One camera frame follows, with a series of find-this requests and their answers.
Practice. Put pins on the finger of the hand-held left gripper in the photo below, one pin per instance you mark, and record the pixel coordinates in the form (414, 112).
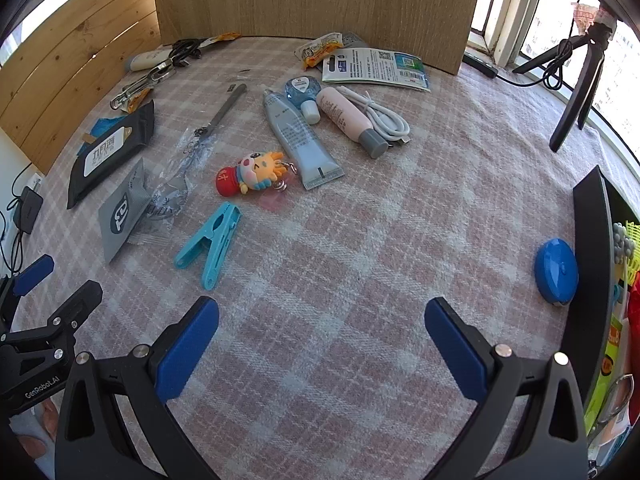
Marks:
(80, 300)
(32, 272)

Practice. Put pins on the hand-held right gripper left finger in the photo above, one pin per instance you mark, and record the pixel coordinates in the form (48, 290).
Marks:
(187, 345)

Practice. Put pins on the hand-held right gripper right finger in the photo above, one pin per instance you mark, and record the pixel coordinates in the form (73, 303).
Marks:
(455, 350)

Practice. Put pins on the grey sachet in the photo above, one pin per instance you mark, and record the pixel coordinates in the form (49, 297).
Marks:
(122, 215)

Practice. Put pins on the teal clothes peg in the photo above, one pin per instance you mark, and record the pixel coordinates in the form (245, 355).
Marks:
(212, 242)

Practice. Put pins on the blue round tape measure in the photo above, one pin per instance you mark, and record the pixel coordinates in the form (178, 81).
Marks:
(555, 272)

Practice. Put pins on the black wet wipes pack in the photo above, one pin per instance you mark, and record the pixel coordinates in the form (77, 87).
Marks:
(112, 152)

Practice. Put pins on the clear plastic bag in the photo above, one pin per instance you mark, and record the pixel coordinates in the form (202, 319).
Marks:
(175, 180)

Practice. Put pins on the black container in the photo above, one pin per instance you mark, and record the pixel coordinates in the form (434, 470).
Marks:
(592, 260)

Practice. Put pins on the pale blue tube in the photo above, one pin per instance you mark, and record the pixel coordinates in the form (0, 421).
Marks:
(300, 140)

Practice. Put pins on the white sunscreen bottle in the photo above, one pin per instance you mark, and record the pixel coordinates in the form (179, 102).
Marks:
(145, 60)

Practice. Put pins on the white blue leaflet packet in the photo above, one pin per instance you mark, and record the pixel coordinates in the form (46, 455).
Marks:
(375, 67)

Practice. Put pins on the black power adapter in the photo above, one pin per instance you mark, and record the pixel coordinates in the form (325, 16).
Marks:
(27, 210)

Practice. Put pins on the green packet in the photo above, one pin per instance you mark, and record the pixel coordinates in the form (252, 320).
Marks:
(607, 360)

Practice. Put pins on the blue plastic bag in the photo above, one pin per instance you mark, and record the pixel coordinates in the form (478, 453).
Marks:
(107, 124)

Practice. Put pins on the red bag with gold print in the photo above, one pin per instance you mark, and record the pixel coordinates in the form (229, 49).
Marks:
(634, 310)

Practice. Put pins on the small grey toy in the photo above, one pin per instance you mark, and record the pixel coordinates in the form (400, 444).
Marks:
(620, 245)

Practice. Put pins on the small orange packet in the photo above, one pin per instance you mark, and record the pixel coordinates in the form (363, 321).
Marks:
(135, 103)

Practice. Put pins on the yellow plastic mesh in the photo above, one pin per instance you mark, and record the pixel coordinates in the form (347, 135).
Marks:
(631, 232)

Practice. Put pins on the silver metal nail file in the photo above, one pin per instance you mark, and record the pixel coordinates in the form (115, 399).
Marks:
(225, 107)

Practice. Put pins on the pink bottle with grey cap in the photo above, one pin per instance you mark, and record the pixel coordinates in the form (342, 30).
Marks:
(345, 117)

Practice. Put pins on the blue round bottle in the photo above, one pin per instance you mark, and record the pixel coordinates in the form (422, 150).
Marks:
(301, 89)

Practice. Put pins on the black tripod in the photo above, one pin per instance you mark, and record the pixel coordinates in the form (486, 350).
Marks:
(575, 95)

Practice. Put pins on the grey foil packet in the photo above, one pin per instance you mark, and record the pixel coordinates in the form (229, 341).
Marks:
(352, 40)

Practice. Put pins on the packet taped to tripod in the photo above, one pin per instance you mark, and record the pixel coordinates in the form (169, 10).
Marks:
(585, 15)

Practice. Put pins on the white wall socket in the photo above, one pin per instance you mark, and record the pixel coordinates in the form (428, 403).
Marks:
(32, 178)

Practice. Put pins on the white window frame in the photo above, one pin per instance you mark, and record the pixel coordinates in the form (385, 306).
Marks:
(505, 10)

